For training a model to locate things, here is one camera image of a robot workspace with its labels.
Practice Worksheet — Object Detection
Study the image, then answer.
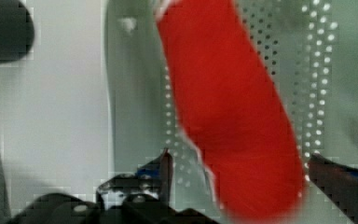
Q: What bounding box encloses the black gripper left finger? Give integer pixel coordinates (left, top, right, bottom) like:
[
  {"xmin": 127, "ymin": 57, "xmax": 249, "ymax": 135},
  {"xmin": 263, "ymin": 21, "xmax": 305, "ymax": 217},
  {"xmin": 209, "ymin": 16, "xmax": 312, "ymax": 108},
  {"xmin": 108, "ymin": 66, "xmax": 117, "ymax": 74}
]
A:
[{"xmin": 6, "ymin": 149, "xmax": 218, "ymax": 224}]

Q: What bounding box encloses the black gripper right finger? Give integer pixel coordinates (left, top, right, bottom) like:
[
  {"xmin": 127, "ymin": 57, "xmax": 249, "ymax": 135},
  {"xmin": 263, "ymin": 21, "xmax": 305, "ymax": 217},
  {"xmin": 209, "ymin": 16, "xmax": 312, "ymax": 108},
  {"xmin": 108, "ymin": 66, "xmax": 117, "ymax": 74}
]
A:
[{"xmin": 308, "ymin": 154, "xmax": 358, "ymax": 224}]

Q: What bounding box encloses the red felt ketchup bottle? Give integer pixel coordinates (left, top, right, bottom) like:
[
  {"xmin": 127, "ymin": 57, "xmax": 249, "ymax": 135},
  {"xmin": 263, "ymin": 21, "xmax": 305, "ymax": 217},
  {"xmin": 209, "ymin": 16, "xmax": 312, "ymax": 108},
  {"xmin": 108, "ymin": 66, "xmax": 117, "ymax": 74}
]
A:
[{"xmin": 155, "ymin": 0, "xmax": 304, "ymax": 224}]

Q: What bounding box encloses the green strainer basket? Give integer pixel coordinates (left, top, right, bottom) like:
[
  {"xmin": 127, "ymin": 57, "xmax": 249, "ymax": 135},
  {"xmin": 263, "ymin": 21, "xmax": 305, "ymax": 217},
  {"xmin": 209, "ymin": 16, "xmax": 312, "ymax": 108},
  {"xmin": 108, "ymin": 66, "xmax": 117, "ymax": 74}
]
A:
[{"xmin": 103, "ymin": 0, "xmax": 354, "ymax": 224}]

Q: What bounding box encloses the black bowl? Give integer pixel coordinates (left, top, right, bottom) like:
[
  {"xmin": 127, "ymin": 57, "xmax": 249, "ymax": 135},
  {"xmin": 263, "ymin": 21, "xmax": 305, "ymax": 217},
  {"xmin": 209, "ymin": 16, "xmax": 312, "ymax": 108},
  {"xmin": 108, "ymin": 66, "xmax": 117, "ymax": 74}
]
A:
[{"xmin": 0, "ymin": 0, "xmax": 34, "ymax": 63}]

